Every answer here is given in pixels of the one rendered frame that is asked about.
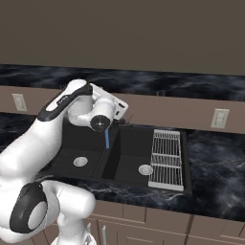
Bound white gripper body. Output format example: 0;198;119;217
90;82;129;122

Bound brown drawer front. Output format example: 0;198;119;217
122;203;148;224
145;207;193;235
93;199;124;219
189;213;245;240

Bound silver cupboard handle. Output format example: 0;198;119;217
85;222;93;239
100;224;108;245

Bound white wire drying rack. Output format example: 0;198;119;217
147;128;186;192

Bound blue water stream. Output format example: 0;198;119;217
104;128;111;150

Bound silver sink drain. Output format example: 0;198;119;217
73;156;89;168
138;164;155;177

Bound white wall socket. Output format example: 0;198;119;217
210;107;231;130
11;93;29;113

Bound black sink tap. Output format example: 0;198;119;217
110;115;133;131

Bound brown cupboard door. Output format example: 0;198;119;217
124;230;189;245
186;234;245;245
85;215;128;245

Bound black double sink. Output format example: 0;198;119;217
47;118;193;196

